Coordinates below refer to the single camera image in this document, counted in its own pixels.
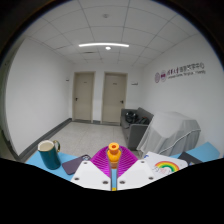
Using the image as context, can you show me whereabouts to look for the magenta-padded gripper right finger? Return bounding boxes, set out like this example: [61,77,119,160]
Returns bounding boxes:
[116,145,158,192]

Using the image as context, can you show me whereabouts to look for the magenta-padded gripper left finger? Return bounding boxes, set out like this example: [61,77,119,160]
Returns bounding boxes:
[70,145,114,192]

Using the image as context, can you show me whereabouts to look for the orange charger block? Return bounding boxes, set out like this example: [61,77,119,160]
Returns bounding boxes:
[107,142,122,192]

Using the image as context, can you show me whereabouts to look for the purple smartphone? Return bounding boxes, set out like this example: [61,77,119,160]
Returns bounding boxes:
[61,154,92,176]

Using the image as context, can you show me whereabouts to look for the white rainbow-print mouse pad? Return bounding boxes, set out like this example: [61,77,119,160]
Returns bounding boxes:
[143,151,189,176]

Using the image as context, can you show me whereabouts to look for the grey sofa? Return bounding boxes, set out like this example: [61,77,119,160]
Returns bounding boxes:
[120,107,155,151]

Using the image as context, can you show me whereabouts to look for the grey cloth-covered object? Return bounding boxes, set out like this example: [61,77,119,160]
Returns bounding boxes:
[136,111,202,158]

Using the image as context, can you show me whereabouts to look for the black bag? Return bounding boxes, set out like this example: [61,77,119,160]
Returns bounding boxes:
[124,111,149,126]

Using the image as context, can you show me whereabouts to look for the beige door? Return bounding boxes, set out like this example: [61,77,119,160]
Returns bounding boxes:
[72,71,96,122]
[101,72,128,125]

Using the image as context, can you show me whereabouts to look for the long ceiling light strip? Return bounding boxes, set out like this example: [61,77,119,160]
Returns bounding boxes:
[78,42,130,49]

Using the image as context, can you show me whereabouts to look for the teal mug with gold handle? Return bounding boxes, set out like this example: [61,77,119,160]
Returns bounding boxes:
[37,139,62,170]

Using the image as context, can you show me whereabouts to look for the wall sign lettering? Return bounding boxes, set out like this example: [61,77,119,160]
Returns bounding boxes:
[153,62,207,84]

